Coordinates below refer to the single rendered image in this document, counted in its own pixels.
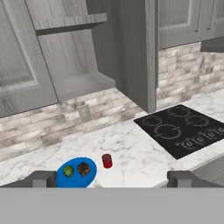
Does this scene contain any grey cabinet door with handle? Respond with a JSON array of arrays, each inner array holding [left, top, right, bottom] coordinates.
[[157, 0, 204, 50], [200, 0, 224, 42]]

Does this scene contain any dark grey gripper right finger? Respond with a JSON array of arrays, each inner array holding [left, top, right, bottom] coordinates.
[[166, 170, 224, 188]]

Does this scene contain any black hob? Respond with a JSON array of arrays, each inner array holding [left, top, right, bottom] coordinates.
[[133, 104, 224, 160]]

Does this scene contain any brown bread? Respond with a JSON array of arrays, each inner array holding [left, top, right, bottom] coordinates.
[[77, 162, 91, 177]]

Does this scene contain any grey cabinet door handle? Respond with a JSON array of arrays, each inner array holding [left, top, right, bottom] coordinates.
[[195, 0, 204, 32], [206, 0, 215, 31]]

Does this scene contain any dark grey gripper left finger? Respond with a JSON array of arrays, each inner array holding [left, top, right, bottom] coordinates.
[[1, 170, 58, 188]]

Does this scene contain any grey wall socket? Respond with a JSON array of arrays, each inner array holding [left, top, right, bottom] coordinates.
[[77, 104, 93, 123]]

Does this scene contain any green avocado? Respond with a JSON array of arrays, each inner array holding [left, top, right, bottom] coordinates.
[[63, 165, 74, 178]]

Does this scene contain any blue plate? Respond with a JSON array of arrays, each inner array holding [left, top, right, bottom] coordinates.
[[55, 157, 98, 188]]

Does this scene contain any grey wall cabinet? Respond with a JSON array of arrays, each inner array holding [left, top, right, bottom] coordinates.
[[24, 0, 127, 103]]

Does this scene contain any open grey cabinet door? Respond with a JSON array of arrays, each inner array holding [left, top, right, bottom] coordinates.
[[117, 0, 160, 114]]

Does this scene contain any grey range hood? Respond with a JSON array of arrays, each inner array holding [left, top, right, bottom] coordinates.
[[199, 36, 224, 53]]

